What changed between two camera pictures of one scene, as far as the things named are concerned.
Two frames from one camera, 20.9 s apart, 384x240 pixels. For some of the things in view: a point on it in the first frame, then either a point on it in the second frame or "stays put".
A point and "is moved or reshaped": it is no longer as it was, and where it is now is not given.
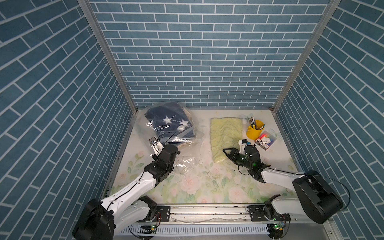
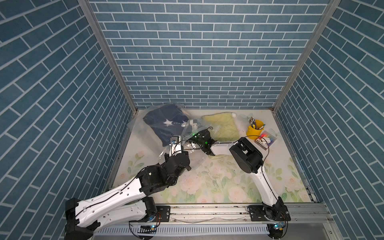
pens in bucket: x=253 y=122 stays put
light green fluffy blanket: x=226 y=132 is moved or reshaped
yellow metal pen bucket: x=254 y=134 stays put
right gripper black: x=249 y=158 -> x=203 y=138
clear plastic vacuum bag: x=175 y=123 is moved or reshaped
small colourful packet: x=266 y=140 stays put
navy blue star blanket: x=172 y=121 is moved or reshaped
